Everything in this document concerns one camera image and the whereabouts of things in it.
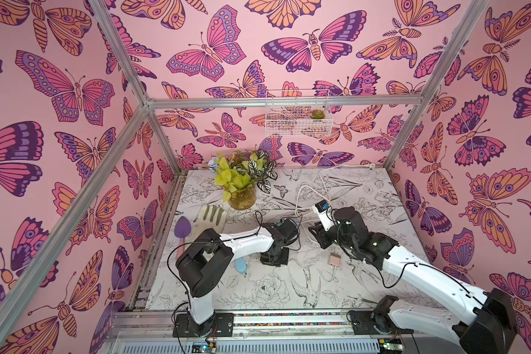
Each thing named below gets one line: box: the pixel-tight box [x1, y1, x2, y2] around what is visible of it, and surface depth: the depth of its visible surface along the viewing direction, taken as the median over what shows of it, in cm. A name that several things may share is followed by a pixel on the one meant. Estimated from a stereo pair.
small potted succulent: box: [309, 109, 326, 120], surface depth 94 cm
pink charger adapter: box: [328, 252, 342, 267], surface depth 87 cm
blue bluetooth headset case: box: [234, 256, 248, 273], surface depth 87 cm
